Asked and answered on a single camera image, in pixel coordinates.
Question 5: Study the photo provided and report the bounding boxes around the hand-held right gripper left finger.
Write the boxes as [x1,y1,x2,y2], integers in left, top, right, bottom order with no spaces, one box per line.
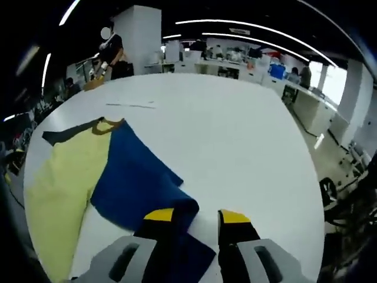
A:
[88,208,177,283]

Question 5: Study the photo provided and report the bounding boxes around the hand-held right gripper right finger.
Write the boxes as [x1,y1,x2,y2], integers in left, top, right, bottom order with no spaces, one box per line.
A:
[217,209,298,283]

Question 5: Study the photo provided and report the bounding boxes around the yellow blue grey garment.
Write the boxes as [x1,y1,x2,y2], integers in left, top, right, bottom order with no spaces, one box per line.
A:
[25,116,217,283]

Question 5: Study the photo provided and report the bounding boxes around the white counter cabinets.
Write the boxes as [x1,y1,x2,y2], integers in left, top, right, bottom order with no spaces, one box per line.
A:
[144,54,351,148]

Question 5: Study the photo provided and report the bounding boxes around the brown cardboard box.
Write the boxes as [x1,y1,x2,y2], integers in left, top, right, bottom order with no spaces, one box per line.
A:
[83,77,105,91]

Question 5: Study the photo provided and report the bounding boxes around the blue container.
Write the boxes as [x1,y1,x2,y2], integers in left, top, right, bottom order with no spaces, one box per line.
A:
[269,64,286,79]

